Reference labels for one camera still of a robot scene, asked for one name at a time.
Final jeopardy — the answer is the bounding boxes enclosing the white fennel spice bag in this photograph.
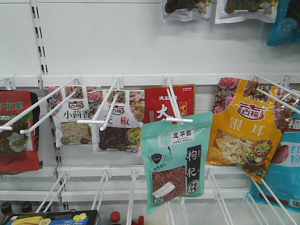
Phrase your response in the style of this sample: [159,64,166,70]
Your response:
[48,86,104,147]

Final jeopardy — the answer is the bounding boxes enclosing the clear dried fruit bag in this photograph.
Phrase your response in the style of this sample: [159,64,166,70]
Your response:
[162,0,211,22]
[215,0,278,24]

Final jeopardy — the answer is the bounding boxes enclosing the blue sweet potato noodle bag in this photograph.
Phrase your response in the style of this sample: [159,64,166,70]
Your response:
[263,113,300,212]

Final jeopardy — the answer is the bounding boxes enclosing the white peppercorn spice bag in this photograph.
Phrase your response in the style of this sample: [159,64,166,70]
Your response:
[91,90,145,156]

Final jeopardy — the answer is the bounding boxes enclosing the red date snack bag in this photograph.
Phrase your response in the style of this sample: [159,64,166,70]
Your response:
[143,84,195,124]

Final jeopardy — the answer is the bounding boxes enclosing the white display hook centre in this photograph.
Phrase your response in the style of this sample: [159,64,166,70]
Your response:
[163,74,193,124]

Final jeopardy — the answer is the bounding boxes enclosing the black Franzzi cookie box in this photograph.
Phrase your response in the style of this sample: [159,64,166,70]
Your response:
[2,210,100,225]

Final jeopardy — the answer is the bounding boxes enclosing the red capped sauce bottle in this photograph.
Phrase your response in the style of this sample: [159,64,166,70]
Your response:
[110,211,121,225]

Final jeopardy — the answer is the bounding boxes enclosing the white slotted shelf upright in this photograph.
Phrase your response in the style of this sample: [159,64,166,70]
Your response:
[29,0,48,75]

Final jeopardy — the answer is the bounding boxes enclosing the clear dried fruit bag left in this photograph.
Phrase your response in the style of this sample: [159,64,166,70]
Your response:
[162,0,211,22]

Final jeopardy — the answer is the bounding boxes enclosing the clear dried fruit bag right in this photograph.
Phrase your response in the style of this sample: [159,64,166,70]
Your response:
[215,0,278,24]

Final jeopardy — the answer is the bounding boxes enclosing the white display hook left-centre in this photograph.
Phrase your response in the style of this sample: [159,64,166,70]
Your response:
[76,75,124,131]

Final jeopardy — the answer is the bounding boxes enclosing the red pickled vegetable bag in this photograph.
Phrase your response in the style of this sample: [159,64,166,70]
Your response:
[0,90,40,175]

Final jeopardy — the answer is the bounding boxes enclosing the yellow white-fungus snack pouch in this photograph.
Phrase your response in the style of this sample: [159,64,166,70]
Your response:
[206,77,282,182]

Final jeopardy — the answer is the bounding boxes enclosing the teal goji berry pouch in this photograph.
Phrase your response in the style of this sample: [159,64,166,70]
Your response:
[141,112,212,215]

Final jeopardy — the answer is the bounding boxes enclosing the white display hook far left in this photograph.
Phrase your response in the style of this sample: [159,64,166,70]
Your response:
[0,76,79,135]

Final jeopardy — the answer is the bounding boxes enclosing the blue bag upper right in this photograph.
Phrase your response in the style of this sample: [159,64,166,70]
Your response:
[267,0,300,46]

